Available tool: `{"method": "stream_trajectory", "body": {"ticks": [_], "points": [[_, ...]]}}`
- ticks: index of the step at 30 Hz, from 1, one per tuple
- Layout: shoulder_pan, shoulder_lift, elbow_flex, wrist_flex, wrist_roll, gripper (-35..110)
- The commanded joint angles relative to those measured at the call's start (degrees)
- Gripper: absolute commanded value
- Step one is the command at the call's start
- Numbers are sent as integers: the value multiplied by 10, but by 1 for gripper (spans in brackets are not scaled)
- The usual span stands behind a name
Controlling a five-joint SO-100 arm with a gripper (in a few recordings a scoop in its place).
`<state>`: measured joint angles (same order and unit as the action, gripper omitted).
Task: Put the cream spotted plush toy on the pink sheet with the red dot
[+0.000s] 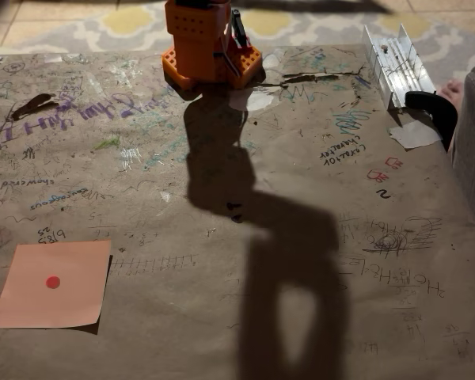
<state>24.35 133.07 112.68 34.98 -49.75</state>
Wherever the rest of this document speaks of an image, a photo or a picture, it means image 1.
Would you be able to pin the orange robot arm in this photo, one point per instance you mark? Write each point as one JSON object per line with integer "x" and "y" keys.
{"x": 194, "y": 51}

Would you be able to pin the black clamp on arm base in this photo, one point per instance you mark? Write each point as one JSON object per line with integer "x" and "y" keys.
{"x": 239, "y": 27}

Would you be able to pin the white paper scrap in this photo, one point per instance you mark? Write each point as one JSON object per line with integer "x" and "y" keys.
{"x": 253, "y": 99}

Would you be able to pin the brown scribbled paper table cover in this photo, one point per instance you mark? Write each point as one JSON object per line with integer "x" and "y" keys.
{"x": 103, "y": 190}

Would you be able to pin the grey yellow patterned rug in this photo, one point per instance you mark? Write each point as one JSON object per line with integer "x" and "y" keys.
{"x": 301, "y": 27}

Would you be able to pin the white tape piece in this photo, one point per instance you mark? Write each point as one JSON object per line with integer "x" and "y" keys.
{"x": 415, "y": 135}

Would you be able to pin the pink paper sheet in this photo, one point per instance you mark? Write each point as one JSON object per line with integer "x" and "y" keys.
{"x": 55, "y": 301}

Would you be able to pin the person's bare foot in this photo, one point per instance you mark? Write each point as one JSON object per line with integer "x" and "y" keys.
{"x": 453, "y": 89}

